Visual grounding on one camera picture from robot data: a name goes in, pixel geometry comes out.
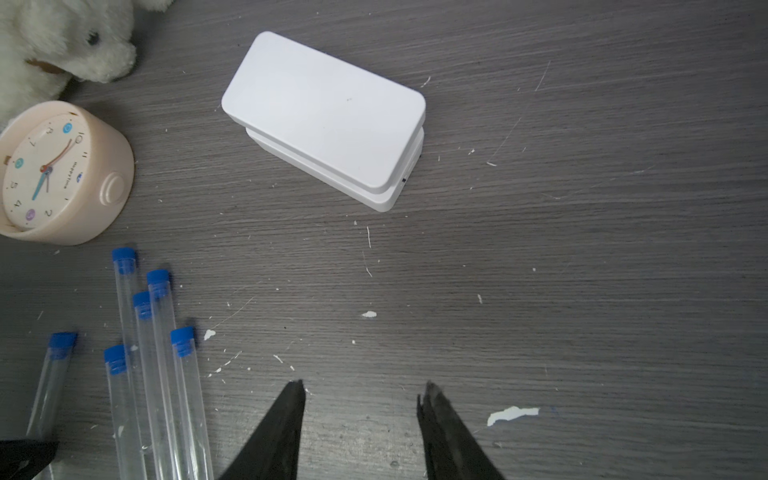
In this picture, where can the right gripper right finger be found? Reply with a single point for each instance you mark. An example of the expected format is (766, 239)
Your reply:
(450, 449)

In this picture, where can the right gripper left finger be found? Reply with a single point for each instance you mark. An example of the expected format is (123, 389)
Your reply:
(272, 451)

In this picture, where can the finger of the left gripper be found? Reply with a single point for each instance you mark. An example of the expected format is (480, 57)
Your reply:
(24, 459)

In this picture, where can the pink round alarm clock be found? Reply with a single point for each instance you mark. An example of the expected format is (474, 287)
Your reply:
(65, 175)

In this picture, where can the white rectangular box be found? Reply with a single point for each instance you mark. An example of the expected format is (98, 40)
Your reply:
(354, 130)

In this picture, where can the cream plush dog toy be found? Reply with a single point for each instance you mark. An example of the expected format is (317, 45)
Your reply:
(45, 44)

